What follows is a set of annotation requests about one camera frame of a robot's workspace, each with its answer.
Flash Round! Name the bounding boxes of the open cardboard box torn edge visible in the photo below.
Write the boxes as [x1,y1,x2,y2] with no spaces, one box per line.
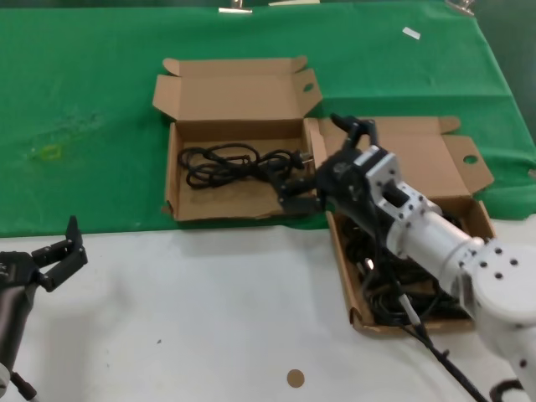
[152,55,323,222]

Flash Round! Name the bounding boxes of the black cable with silver plug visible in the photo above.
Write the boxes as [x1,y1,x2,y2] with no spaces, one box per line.
[355,250,383,286]

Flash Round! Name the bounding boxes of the black tangled power cable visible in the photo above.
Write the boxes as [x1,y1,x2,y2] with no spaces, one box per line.
[341,213,378,263]

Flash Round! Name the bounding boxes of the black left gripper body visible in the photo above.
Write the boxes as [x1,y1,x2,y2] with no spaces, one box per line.
[0,250,43,368]

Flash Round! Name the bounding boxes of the open cardboard box intact edge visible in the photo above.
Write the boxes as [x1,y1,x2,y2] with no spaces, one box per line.
[301,116,497,336]

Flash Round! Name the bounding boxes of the metal cloth clip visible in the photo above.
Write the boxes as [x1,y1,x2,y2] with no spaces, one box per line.
[217,0,254,14]
[444,0,476,17]

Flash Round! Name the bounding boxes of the black round-plug power cable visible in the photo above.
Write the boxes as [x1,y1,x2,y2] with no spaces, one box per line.
[178,143,314,190]

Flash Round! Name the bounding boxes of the black coiled power cable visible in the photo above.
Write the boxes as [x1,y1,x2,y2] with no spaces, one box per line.
[363,284,474,327]

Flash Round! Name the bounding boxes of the green table cloth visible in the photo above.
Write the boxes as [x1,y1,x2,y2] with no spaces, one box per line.
[0,1,536,239]

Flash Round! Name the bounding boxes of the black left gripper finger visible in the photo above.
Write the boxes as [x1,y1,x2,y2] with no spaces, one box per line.
[31,215,90,294]

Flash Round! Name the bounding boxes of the right arm cable with connector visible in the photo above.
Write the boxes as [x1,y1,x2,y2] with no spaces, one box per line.
[358,196,491,402]

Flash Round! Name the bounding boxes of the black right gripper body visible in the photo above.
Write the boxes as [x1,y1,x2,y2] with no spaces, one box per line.
[316,145,380,229]

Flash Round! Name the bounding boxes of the left arm cable with connector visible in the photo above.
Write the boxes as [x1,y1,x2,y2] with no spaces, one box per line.
[8,371,41,402]

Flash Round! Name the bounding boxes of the arm cable with connector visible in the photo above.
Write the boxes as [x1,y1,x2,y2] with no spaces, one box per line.
[8,371,41,402]
[358,196,491,402]

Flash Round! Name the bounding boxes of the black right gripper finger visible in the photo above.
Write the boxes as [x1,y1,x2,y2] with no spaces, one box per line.
[275,174,327,215]
[330,113,379,151]

